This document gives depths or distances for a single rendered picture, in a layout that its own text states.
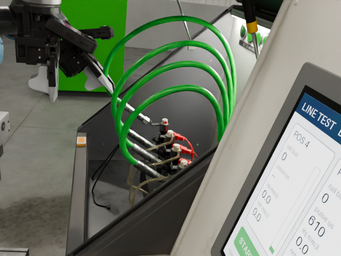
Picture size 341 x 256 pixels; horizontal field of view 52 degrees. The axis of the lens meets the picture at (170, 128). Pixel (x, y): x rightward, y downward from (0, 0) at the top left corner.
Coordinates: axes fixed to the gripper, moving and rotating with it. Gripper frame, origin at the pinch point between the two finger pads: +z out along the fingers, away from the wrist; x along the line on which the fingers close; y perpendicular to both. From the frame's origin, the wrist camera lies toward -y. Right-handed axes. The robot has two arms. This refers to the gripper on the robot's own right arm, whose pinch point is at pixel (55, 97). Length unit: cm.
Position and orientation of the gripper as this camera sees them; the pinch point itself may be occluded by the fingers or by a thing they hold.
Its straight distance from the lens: 84.8
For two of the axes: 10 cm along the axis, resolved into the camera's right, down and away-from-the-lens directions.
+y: -9.7, -0.2, -2.2
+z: -1.1, 9.1, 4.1
